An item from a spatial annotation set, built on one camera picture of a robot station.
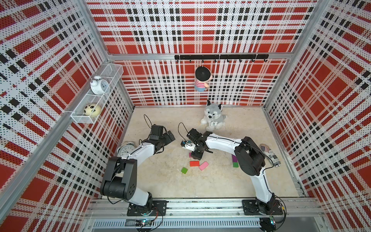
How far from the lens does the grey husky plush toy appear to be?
95 cm

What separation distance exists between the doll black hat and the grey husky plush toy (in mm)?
109

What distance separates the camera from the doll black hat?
0.95 meters
